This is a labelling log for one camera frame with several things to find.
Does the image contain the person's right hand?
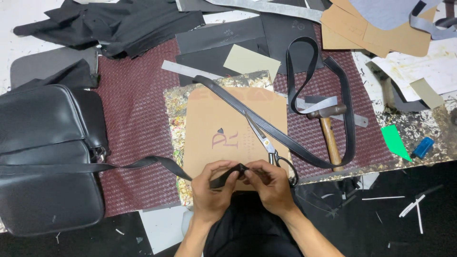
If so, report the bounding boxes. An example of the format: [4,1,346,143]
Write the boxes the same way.
[243,159,298,219]

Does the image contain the grey fabric strip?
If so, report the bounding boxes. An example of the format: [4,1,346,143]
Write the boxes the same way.
[203,0,323,24]

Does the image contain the large black leather panel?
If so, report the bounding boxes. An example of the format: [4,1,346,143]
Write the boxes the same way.
[175,13,325,87]

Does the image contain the wooden handled hammer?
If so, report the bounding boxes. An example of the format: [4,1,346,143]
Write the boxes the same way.
[306,104,348,173]

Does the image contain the thin black bag strap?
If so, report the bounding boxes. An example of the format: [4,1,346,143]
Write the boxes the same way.
[0,156,250,190]

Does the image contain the beige card piece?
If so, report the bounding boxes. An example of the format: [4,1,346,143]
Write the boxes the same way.
[223,44,282,83]

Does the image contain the long black leather strap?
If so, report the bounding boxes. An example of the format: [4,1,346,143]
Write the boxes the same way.
[193,36,356,170]

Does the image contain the black leather bag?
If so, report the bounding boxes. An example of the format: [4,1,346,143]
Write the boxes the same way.
[0,84,110,237]

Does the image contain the stained white paper sheets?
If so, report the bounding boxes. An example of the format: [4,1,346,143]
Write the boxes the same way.
[368,37,457,103]

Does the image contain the steel scissors with black handles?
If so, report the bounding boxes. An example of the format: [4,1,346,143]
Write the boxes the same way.
[244,111,300,188]

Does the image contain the grey strap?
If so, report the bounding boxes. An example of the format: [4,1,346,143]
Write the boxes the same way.
[409,0,457,40]

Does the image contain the brown cardboard sheet with print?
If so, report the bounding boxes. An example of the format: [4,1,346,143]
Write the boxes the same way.
[183,87,290,192]

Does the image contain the olive card piece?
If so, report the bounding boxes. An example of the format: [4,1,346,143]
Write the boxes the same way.
[409,78,445,110]

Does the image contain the long metal ruler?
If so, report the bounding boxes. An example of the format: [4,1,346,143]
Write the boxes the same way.
[161,60,369,128]

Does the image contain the blue lighter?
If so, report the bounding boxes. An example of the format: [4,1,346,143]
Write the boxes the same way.
[410,137,435,160]

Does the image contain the maroon woven leather sheet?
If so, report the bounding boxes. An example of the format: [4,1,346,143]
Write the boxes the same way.
[94,24,395,218]

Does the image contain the green paper scrap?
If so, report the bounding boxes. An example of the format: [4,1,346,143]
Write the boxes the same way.
[381,124,413,163]

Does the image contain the heap of black fabric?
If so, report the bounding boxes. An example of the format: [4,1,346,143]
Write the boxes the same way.
[13,0,206,60]

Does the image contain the grey board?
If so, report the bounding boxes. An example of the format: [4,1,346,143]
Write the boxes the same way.
[10,46,99,90]

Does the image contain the heap of brown card patterns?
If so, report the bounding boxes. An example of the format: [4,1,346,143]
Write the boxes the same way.
[320,0,438,58]

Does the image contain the person's left hand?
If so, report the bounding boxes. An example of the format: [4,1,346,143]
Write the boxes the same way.
[191,160,240,226]

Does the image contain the white paper sheet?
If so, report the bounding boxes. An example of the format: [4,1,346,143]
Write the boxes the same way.
[139,205,190,255]

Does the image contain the paint splattered cutting board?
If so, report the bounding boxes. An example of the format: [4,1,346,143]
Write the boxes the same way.
[164,70,275,207]

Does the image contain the grey leather scrap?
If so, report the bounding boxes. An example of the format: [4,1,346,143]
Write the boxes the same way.
[297,96,338,115]

